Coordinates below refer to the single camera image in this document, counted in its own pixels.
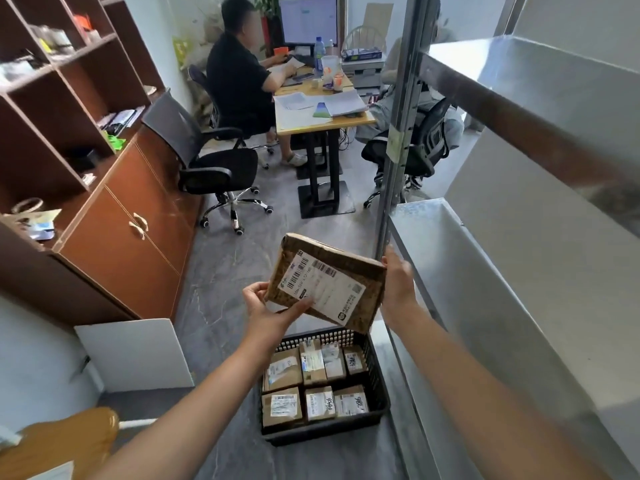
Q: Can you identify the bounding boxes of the person's right forearm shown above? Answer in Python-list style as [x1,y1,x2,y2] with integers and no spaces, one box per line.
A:
[389,307,611,480]

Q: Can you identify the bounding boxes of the heap of beige sacks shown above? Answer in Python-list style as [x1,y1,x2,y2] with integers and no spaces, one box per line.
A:
[172,0,222,121]

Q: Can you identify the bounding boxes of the light wooden desk black legs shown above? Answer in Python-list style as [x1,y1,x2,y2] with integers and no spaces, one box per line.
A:
[273,64,377,219]

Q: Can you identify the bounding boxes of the grey desktop printer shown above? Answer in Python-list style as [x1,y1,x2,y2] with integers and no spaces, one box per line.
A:
[341,47,387,91]

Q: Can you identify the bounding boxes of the grey metal shelf rack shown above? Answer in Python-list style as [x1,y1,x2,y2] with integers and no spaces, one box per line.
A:
[375,0,640,480]

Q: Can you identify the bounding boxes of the person's left hand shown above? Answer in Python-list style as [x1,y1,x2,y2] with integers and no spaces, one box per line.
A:
[242,281,315,355]

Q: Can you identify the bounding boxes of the black plastic basket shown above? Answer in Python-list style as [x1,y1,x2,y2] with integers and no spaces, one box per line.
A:
[259,327,392,447]

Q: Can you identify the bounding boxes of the wooden chair white metal frame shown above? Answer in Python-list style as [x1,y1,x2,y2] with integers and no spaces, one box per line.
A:
[0,407,159,480]

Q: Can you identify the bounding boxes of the cardboard parcel marked 786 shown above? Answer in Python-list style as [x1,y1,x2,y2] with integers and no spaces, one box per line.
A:
[333,384,371,420]

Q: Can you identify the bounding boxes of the person's right hand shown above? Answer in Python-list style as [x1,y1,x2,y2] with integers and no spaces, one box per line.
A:
[379,244,426,335]

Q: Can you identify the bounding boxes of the white flat board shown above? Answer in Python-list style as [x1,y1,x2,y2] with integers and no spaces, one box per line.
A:
[73,318,197,395]

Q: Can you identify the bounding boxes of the computer monitor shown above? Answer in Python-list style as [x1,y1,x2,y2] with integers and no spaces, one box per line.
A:
[277,0,341,49]

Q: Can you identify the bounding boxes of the beige flat cardboard sheet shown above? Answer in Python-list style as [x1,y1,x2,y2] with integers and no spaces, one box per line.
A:
[360,2,395,41]

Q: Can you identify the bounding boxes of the scattered white documents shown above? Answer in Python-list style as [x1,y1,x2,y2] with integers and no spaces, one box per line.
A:
[273,89,370,131]

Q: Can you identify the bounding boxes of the parcel with white label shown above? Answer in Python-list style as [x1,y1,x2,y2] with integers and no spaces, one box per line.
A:
[265,233,389,336]

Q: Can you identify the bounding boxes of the tall narrow cardboard parcel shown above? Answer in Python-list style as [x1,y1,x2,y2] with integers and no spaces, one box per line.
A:
[299,338,329,387]

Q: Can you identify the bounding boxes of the pale green paper label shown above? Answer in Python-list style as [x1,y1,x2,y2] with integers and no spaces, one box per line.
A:
[385,125,407,164]

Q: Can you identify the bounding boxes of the black office chair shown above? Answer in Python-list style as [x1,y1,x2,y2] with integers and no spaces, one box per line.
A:
[141,89,275,237]
[187,64,277,171]
[361,97,455,210]

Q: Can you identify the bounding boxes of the white paper sheet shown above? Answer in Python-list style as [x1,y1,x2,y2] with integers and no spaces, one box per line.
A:
[27,459,77,480]

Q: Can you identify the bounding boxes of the brown wooden cabinet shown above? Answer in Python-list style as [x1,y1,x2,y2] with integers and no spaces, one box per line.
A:
[0,0,205,329]

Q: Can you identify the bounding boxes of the large parcel torn label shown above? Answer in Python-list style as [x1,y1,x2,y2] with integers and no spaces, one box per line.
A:
[263,348,305,393]

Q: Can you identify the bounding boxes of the cardboard parcel marked 9540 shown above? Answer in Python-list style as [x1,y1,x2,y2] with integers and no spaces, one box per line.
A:
[305,385,337,423]

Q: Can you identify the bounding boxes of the small red-printed parcel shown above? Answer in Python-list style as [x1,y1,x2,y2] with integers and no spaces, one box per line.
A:
[321,342,347,382]

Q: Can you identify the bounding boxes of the person's left forearm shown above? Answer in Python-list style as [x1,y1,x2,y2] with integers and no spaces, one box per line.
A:
[89,339,286,480]

